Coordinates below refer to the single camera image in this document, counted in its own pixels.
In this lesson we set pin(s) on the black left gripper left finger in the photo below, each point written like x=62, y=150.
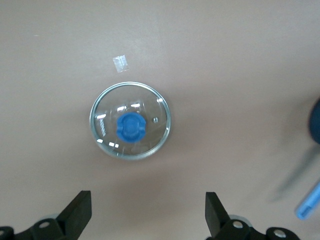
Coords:
x=75, y=215

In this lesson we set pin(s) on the glass lid with blue knob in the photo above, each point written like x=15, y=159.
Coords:
x=131, y=126

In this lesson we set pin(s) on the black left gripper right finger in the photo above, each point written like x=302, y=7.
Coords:
x=220, y=217

